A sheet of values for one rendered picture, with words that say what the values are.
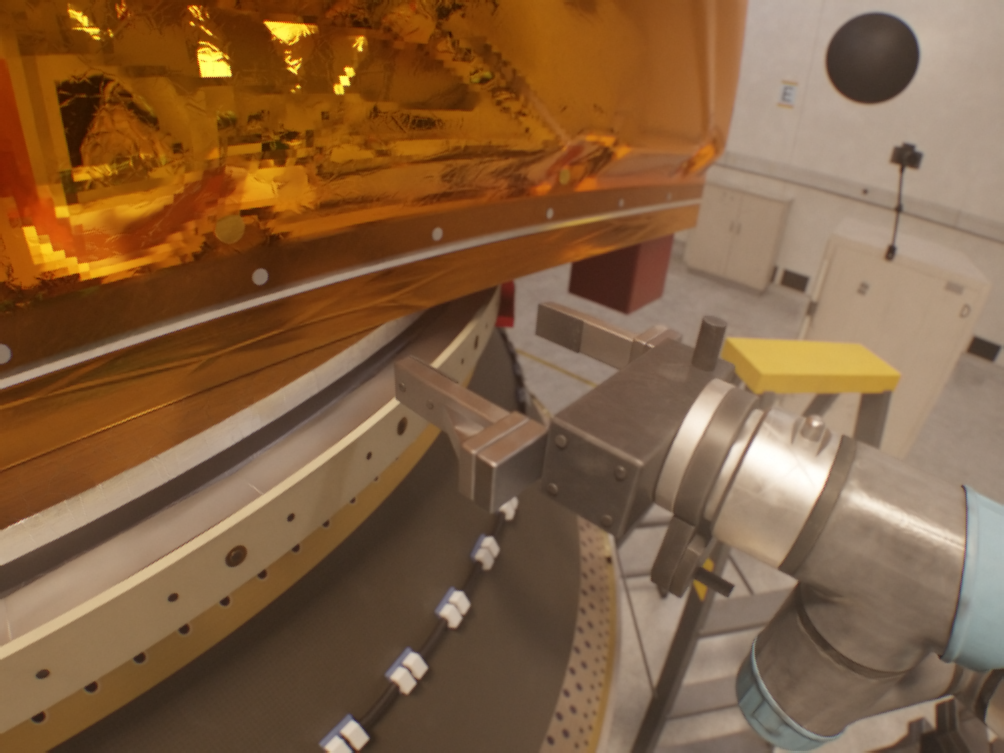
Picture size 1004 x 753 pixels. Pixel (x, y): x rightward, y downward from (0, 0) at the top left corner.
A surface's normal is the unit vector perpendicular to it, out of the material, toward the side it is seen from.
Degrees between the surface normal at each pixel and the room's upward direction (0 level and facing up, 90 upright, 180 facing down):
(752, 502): 71
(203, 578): 90
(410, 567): 62
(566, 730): 43
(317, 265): 90
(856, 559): 78
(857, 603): 101
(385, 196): 121
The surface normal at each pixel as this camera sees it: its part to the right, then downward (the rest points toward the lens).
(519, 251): 0.75, 0.38
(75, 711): 0.69, -0.07
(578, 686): 0.70, -0.48
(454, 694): 0.82, -0.15
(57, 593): 0.07, -0.86
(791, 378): 0.11, 0.50
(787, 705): -0.80, 0.25
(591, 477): -0.65, 0.34
